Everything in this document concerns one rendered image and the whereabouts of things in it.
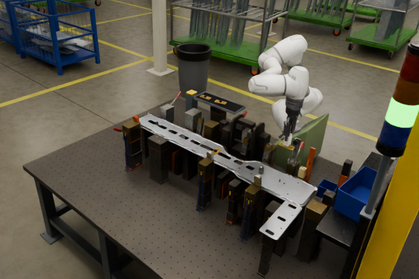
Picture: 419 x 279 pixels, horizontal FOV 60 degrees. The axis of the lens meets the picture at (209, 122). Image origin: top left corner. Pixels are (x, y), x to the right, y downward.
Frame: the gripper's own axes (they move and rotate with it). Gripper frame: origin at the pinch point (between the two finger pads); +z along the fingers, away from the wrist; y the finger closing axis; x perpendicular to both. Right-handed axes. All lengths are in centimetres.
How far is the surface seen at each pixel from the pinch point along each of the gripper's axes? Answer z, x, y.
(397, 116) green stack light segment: -62, 55, 67
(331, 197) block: 20.6, 30.5, 4.0
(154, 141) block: 26, -82, 20
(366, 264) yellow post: 3, 59, 54
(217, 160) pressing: 28.8, -40.0, 6.9
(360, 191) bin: 25, 40, -17
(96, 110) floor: 130, -311, -96
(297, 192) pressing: 28.7, 11.8, 2.4
